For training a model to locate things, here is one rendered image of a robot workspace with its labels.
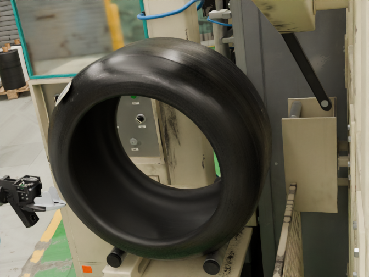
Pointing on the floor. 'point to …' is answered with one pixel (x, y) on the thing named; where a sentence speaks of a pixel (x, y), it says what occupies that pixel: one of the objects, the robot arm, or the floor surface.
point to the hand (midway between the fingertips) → (61, 206)
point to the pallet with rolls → (13, 71)
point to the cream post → (179, 139)
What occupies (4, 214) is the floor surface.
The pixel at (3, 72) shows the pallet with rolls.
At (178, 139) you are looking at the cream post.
